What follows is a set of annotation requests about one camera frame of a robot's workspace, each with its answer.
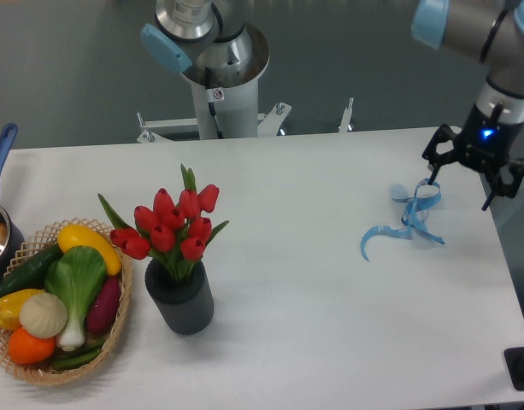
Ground yellow squash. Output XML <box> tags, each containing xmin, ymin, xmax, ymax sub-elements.
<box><xmin>56</xmin><ymin>224</ymin><xmax>123</xmax><ymax>277</ymax></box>

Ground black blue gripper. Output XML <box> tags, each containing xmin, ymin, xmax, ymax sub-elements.
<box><xmin>421</xmin><ymin>102</ymin><xmax>524</xmax><ymax>212</ymax></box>

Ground green bok choy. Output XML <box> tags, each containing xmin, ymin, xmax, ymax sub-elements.
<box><xmin>44</xmin><ymin>246</ymin><xmax>107</xmax><ymax>352</ymax></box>

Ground red tulip bouquet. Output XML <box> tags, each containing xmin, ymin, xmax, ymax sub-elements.
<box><xmin>98</xmin><ymin>166</ymin><xmax>228</xmax><ymax>285</ymax></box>

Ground green bean pods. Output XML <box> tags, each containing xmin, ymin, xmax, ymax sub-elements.
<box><xmin>50</xmin><ymin>340</ymin><xmax>105</xmax><ymax>372</ymax></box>

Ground woven wicker basket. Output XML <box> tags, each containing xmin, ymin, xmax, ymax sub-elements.
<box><xmin>0</xmin><ymin>218</ymin><xmax>133</xmax><ymax>386</ymax></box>

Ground black clamp base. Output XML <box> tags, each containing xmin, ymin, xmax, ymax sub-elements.
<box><xmin>503</xmin><ymin>347</ymin><xmax>524</xmax><ymax>391</ymax></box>

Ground blue ribbon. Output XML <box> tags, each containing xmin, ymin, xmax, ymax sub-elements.
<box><xmin>359</xmin><ymin>179</ymin><xmax>445</xmax><ymax>261</ymax></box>

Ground dark grey ribbed vase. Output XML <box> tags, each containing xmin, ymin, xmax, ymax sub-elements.
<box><xmin>144</xmin><ymin>260</ymin><xmax>215</xmax><ymax>335</ymax></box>

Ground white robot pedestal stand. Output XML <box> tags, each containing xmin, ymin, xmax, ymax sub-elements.
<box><xmin>135</xmin><ymin>72</ymin><xmax>355</xmax><ymax>144</ymax></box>

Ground green cucumber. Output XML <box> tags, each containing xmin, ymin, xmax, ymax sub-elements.
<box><xmin>0</xmin><ymin>244</ymin><xmax>62</xmax><ymax>298</ymax></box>

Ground purple sweet potato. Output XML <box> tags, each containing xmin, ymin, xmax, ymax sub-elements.
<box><xmin>85</xmin><ymin>277</ymin><xmax>121</xmax><ymax>334</ymax></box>

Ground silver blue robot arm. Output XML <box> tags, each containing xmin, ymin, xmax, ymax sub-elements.
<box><xmin>140</xmin><ymin>1</ymin><xmax>524</xmax><ymax>198</ymax></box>

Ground yellow bell pepper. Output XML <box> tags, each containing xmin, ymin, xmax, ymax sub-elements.
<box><xmin>0</xmin><ymin>289</ymin><xmax>44</xmax><ymax>331</ymax></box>

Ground orange fruit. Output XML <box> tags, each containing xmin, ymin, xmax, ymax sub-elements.
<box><xmin>8</xmin><ymin>327</ymin><xmax>56</xmax><ymax>365</ymax></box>

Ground white garlic bulb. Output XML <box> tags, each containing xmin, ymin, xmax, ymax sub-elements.
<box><xmin>19</xmin><ymin>292</ymin><xmax>68</xmax><ymax>339</ymax></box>

